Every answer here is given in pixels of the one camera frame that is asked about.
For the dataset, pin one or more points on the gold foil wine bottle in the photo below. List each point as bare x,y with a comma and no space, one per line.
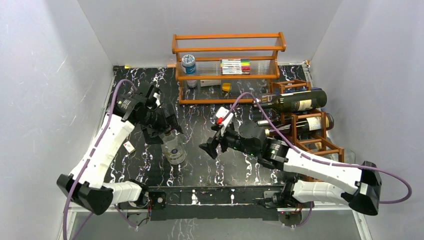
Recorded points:
304,125

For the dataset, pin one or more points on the blue lidded jar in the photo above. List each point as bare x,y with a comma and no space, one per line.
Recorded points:
188,63

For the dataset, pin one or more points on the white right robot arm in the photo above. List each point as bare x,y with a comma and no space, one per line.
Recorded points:
353,185

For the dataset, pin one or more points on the orange wooden shelf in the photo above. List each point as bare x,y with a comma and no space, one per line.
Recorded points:
217,68

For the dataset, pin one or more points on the small white card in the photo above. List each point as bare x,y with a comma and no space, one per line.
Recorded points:
129,147

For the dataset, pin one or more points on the silver capped wine bottle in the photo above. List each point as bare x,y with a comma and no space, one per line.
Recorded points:
265,123

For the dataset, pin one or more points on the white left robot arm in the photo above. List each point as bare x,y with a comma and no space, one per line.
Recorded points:
85,185

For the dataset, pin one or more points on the dark green wine bottle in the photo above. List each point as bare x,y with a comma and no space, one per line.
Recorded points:
295,101

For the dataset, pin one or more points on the clear glass bottle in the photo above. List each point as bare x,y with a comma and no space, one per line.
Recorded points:
173,148

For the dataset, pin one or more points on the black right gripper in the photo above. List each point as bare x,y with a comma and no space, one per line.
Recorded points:
211,147

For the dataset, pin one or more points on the wooden wine rack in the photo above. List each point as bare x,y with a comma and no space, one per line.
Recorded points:
317,143

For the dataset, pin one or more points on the marker pen set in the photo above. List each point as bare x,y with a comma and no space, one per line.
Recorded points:
235,66

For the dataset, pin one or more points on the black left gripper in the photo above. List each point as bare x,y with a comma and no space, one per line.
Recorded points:
168,124

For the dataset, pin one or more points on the white small box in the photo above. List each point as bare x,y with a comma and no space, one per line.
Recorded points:
210,82

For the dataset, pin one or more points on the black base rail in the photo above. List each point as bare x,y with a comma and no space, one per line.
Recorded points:
218,202

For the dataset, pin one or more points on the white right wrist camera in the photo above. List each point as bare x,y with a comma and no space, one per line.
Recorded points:
223,118

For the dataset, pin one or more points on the yellow small object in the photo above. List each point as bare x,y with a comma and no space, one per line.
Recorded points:
226,87

